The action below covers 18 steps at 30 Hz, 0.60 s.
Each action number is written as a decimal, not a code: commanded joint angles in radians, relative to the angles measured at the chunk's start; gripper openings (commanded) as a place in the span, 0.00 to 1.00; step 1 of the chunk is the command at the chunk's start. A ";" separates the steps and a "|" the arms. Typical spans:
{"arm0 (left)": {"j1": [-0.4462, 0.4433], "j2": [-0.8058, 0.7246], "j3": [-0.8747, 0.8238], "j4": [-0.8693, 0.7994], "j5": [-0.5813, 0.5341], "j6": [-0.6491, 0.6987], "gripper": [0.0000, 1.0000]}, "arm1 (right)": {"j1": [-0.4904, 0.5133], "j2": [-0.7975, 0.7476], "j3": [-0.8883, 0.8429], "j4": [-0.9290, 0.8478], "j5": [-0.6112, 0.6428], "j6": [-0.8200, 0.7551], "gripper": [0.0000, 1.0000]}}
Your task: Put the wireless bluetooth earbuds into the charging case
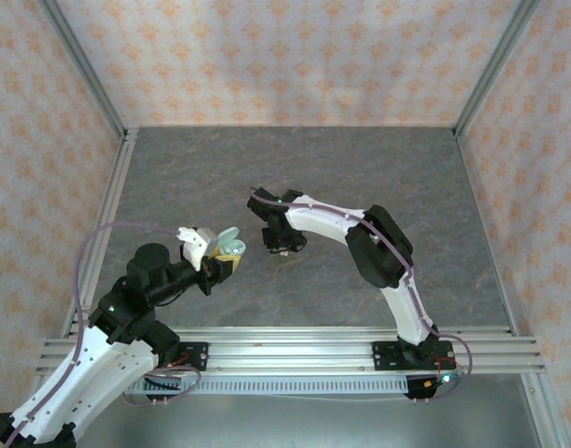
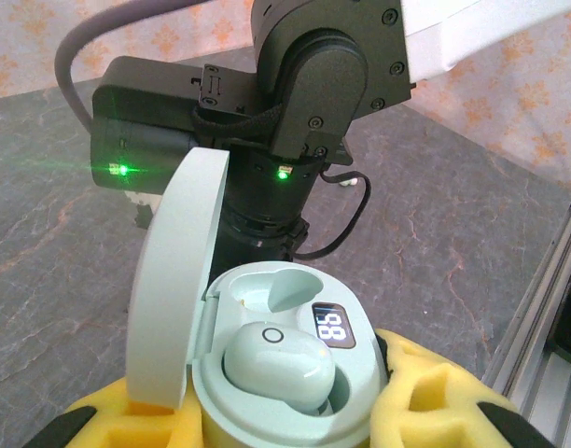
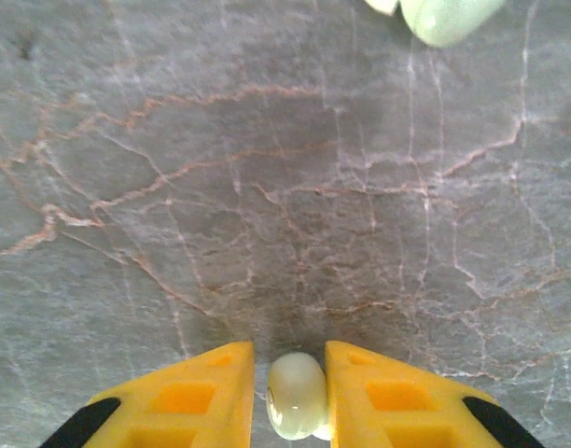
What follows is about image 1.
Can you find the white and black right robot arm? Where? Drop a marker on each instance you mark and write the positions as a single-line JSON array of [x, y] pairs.
[[407, 308]]

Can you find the aluminium frame rail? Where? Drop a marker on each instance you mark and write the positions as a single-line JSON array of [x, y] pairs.
[[542, 410]]

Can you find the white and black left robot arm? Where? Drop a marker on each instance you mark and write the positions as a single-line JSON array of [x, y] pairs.
[[80, 373]]

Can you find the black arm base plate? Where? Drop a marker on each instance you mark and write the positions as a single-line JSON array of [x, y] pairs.
[[383, 357], [199, 357]]

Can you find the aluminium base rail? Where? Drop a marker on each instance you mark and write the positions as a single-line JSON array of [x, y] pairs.
[[290, 350]]

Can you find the mint green earbud charging case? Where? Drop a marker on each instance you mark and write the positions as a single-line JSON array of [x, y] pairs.
[[229, 233]]

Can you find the aluminium frame post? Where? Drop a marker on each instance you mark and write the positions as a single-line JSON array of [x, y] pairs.
[[495, 65], [84, 65]]

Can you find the aluminium floor rail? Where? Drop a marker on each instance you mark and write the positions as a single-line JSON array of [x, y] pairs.
[[485, 233], [114, 186]]

